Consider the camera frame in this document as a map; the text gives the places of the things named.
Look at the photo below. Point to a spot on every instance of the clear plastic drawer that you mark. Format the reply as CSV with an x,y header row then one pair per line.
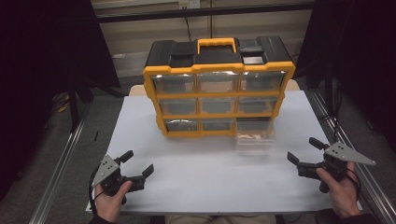
x,y
256,137

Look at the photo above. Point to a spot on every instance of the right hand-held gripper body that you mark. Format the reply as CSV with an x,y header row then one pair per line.
x,y
339,158

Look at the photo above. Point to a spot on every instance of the yellow and black drawer organizer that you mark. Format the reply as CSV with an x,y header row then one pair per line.
x,y
214,56

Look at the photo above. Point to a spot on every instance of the white table sheet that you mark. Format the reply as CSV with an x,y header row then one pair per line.
x,y
186,174

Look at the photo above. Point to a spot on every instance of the person's left hand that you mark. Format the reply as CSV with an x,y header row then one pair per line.
x,y
110,203

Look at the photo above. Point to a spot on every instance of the aluminium frame rail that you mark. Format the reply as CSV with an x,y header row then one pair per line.
x,y
59,168
370,186

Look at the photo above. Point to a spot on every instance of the person's right hand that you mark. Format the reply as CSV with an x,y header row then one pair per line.
x,y
341,194

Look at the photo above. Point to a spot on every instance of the white wall outlet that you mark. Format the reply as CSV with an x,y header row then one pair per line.
x,y
189,3

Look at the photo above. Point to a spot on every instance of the group of clear organizer drawers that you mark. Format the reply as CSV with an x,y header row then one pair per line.
x,y
218,82

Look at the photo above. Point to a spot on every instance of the black curtain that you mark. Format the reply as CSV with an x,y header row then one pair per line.
x,y
358,56
40,77

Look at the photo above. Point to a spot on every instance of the black metal stand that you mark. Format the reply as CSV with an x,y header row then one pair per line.
x,y
76,102

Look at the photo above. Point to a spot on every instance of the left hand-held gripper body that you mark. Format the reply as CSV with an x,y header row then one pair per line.
x,y
109,174

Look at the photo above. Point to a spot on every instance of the black horizontal bar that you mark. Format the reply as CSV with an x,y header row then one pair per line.
x,y
202,12

